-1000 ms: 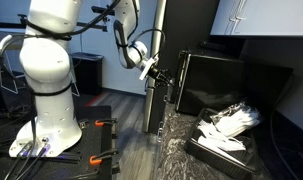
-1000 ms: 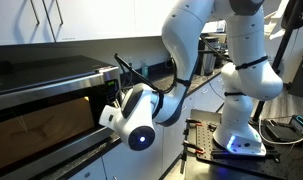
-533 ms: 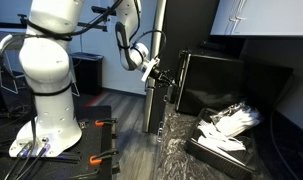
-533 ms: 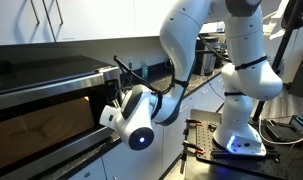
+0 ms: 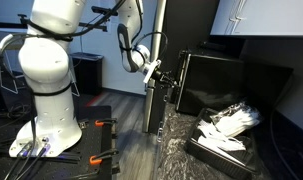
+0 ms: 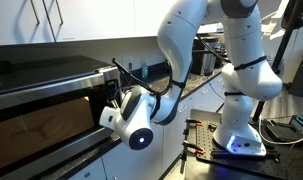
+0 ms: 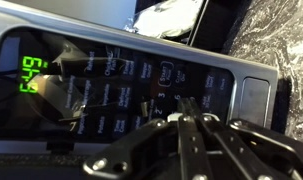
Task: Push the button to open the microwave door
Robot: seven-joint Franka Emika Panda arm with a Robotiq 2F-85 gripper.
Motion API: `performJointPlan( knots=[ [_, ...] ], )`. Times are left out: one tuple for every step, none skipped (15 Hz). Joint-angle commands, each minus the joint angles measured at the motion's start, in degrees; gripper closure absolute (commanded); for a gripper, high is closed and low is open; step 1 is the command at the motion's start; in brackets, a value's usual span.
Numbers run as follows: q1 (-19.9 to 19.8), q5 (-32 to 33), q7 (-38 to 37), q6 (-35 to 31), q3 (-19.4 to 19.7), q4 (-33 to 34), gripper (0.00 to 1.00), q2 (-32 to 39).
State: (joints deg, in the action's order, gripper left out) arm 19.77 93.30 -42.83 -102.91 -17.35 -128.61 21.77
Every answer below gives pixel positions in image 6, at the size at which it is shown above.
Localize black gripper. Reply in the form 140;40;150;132
107;95;123;111

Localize black steel microwave oven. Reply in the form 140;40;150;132
0;54;123;180

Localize clear soap bottle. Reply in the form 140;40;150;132
141;59;150;80

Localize orange black table clamp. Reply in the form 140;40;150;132
184;116;206;128
182;139;206;155

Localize white upper cabinets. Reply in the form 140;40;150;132
0;0;225;48

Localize black silver coffee machine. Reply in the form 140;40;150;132
190;34;226;76

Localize black base clamp bar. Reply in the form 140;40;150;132
210;148;281;164

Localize flat black power box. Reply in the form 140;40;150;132
264;122;303;143

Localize black cabinet with white label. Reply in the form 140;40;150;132
288;44;303;118

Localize black box with teal edge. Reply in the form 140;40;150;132
289;114;303;135

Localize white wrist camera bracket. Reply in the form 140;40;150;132
98;105;123;130

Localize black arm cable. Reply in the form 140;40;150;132
111;33;225;98

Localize white wall outlet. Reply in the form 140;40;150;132
123;56;134;71

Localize upper cabinet bar handle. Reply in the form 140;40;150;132
53;0;65;26
28;0;41;26

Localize white floor cable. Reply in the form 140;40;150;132
257;115;303;146

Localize black camera stand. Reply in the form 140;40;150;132
251;0;303;123

